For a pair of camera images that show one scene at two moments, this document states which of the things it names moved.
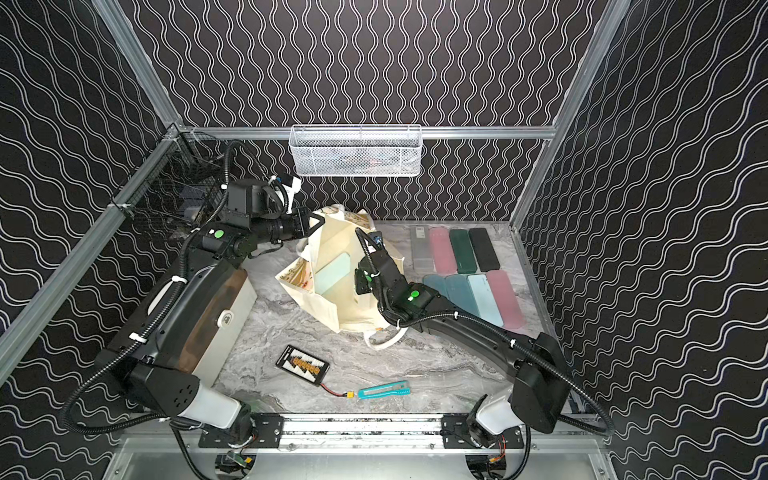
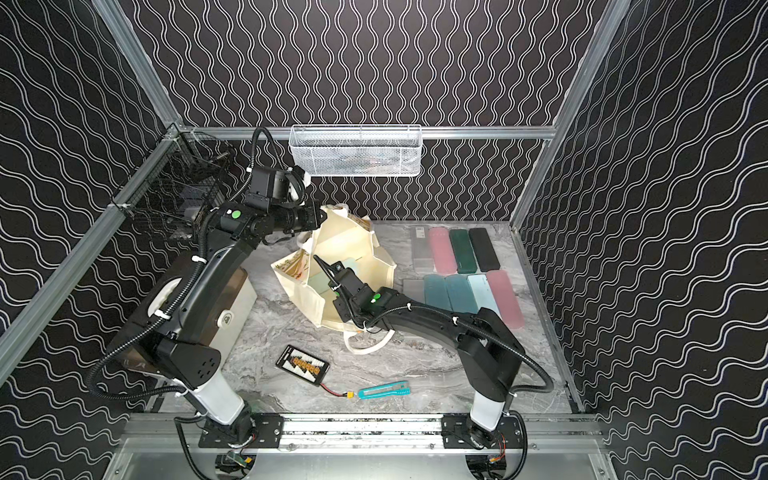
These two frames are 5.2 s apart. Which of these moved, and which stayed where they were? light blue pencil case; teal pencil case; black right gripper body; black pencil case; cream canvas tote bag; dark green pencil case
Moved: black right gripper body; cream canvas tote bag
Stayed: teal pencil case; light blue pencil case; black pencil case; dark green pencil case
